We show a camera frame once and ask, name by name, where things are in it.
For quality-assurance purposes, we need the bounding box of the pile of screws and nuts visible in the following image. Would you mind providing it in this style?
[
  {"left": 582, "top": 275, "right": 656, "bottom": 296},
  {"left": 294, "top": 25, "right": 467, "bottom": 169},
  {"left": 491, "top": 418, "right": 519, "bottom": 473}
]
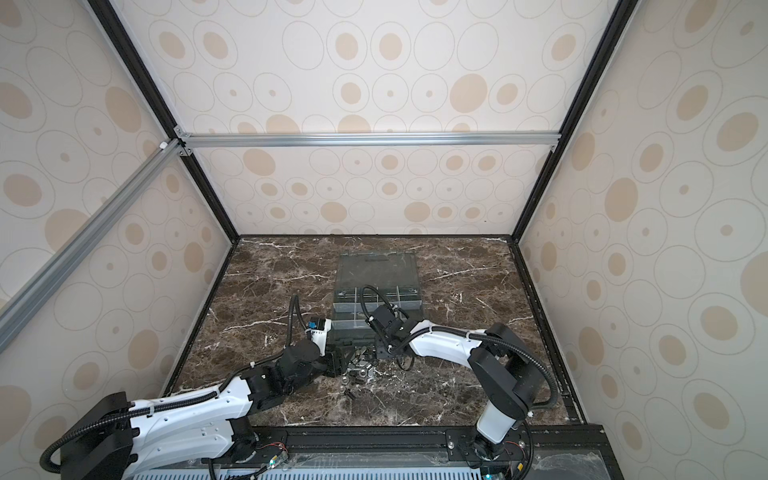
[{"left": 340, "top": 348, "right": 415, "bottom": 401}]

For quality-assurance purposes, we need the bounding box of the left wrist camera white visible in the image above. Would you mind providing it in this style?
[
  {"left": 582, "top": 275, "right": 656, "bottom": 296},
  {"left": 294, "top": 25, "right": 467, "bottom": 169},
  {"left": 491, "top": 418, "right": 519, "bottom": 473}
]
[{"left": 306, "top": 316, "right": 332, "bottom": 356}]

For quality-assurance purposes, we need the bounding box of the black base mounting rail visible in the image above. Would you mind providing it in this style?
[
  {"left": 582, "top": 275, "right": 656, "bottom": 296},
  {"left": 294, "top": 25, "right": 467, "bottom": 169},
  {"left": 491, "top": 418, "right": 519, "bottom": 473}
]
[{"left": 106, "top": 423, "right": 625, "bottom": 480}]

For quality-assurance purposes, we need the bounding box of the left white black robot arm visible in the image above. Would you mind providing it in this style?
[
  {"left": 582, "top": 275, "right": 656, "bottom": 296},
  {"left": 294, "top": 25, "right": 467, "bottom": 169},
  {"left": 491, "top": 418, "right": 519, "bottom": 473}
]
[{"left": 39, "top": 317, "right": 338, "bottom": 479}]

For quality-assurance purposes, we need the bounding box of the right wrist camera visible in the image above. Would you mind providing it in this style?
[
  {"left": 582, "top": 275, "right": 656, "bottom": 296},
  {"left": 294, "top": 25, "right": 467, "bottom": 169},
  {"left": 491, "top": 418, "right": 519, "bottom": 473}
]
[{"left": 369, "top": 305, "right": 404, "bottom": 341}]

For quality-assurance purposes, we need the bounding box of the horizontal aluminium frame bar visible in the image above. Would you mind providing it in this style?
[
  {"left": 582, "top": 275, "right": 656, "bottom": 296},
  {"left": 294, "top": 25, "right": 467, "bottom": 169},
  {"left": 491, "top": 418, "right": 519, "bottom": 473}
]
[{"left": 181, "top": 131, "right": 560, "bottom": 148}]

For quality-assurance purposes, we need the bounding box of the left diagonal aluminium frame bar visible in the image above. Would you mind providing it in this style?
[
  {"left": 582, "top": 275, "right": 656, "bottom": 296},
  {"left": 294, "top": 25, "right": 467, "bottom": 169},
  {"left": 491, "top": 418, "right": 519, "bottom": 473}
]
[{"left": 1, "top": 139, "right": 182, "bottom": 349}]

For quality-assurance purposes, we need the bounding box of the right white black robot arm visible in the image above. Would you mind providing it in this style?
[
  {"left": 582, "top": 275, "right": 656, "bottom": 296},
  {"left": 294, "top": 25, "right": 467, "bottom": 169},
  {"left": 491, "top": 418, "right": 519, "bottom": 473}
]
[{"left": 358, "top": 285, "right": 559, "bottom": 449}]

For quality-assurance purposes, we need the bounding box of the clear plastic compartment organizer box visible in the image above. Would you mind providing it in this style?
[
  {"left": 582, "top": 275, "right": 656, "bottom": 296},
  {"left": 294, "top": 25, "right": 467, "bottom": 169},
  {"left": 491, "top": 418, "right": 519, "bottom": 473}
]
[{"left": 328, "top": 252, "right": 425, "bottom": 348}]

